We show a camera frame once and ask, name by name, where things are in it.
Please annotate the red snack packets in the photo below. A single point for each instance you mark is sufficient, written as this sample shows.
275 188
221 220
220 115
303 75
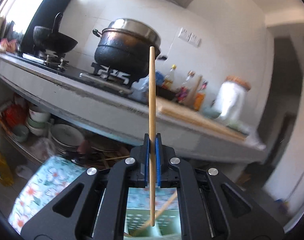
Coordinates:
12 115

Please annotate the stack of white bowls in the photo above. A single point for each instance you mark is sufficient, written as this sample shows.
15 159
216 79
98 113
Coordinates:
38 120

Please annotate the grey kitchen counter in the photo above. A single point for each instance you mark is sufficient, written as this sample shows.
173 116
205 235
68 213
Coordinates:
92 110

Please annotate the dark cookware pile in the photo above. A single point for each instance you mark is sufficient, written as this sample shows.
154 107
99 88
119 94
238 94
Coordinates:
109 155

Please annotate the small orange bottle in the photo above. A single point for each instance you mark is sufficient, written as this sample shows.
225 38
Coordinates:
200 100

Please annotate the wooden rolling pin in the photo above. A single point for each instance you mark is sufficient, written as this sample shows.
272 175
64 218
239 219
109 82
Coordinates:
194 92

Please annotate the wooden cutting board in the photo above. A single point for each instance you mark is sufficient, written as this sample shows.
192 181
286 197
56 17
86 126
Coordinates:
192 120

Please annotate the white wall socket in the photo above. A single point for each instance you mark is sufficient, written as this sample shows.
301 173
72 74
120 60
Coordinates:
189 37

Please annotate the red label sauce bottle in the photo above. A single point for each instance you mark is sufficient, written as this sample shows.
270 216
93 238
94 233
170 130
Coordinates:
184 92

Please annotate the cooking oil bottle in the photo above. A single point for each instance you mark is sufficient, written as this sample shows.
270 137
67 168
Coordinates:
1 165

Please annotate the blue broom and dustpan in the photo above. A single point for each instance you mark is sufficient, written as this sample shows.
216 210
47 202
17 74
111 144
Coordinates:
283 206

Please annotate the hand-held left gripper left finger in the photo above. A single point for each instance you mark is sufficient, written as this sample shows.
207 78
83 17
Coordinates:
146 160

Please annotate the black wok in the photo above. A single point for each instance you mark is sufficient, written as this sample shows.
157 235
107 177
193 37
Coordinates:
57 41

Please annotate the pink cloth item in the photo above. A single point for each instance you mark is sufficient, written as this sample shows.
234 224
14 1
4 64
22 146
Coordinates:
7 45

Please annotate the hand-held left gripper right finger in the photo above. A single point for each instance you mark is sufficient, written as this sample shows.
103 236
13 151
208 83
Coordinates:
159 160

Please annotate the bunch of wooden chopsticks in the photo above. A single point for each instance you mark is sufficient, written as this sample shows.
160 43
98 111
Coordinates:
164 206

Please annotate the mint green utensil holder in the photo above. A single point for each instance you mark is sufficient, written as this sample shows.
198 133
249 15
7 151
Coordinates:
167 226

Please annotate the tapered wooden chopstick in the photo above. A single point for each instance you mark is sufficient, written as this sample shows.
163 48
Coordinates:
152 105

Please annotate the small pale green bowl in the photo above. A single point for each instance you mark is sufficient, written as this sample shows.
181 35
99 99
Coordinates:
20 133

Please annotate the yellow cap sauce bottle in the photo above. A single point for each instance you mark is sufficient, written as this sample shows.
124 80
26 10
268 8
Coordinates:
169 80

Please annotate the black gas stove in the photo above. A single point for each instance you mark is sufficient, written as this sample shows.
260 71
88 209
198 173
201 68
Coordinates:
74 73

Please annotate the black pot with steel lid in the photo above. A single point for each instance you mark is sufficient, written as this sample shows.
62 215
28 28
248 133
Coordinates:
122 55

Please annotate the white plate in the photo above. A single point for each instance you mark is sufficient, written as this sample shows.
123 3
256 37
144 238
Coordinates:
67 135

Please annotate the blue plastic bag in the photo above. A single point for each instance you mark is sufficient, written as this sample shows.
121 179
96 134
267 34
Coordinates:
142 90

